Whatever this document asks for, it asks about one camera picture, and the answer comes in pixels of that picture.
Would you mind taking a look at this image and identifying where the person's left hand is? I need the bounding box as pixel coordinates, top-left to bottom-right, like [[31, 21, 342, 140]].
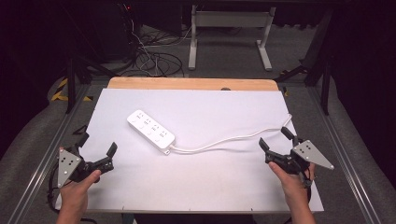
[[59, 169, 103, 215]]

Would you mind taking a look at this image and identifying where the white board sheet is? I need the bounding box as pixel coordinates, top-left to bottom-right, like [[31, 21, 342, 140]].
[[55, 88, 325, 215]]

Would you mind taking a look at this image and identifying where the black metal stand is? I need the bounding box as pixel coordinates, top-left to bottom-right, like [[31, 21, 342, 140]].
[[274, 8, 335, 116], [60, 6, 120, 115]]

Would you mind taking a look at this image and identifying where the yellow black hazard tape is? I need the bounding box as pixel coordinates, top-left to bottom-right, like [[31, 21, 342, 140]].
[[50, 77, 94, 103]]

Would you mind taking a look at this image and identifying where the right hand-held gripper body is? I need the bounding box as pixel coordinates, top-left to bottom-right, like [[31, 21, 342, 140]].
[[264, 139, 335, 175]]

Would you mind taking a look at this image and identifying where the white power strip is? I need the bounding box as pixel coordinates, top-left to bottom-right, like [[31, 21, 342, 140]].
[[126, 109, 177, 156]]

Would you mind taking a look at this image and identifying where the tangle of black floor cables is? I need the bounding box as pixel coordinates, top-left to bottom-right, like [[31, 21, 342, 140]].
[[120, 3, 206, 78]]

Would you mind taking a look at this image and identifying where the person's right hand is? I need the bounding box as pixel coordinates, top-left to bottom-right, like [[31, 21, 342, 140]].
[[268, 161, 317, 209]]

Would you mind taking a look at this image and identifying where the white power cable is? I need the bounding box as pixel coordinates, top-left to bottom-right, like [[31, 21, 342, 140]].
[[169, 113, 293, 155]]

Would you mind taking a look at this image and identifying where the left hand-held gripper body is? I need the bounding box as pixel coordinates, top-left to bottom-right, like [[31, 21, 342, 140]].
[[57, 146, 115, 189]]

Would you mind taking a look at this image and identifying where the white table frame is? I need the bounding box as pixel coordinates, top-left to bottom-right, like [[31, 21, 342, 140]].
[[188, 4, 277, 72]]

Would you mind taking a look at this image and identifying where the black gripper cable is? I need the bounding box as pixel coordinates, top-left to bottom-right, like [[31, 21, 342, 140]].
[[46, 161, 64, 216], [298, 169, 316, 203]]

